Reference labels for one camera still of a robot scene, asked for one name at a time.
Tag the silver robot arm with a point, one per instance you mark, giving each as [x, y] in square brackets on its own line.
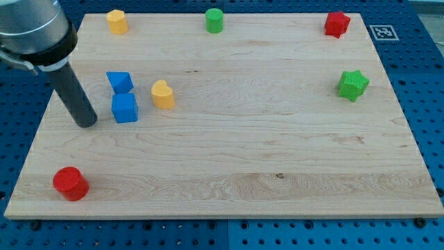
[36, 34]

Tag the blue cube block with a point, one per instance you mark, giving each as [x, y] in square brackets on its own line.
[124, 108]

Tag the white fiducial marker tag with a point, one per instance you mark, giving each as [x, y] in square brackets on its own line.
[383, 32]

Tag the green cylinder block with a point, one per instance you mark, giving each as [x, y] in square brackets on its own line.
[214, 20]

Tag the red cylinder block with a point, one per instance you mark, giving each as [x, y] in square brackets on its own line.
[70, 183]

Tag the yellow hexagon block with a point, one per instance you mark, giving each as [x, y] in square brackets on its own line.
[117, 23]

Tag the blue triangular prism block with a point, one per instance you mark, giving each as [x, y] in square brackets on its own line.
[121, 82]

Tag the yellow heart block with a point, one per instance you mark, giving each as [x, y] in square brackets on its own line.
[162, 95]

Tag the wooden board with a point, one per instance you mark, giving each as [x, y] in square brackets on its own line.
[258, 129]

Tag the red star block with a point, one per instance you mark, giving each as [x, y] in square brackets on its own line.
[336, 24]

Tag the green star block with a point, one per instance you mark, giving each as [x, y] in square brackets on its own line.
[352, 85]

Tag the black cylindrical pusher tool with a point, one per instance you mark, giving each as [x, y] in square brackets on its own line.
[71, 92]

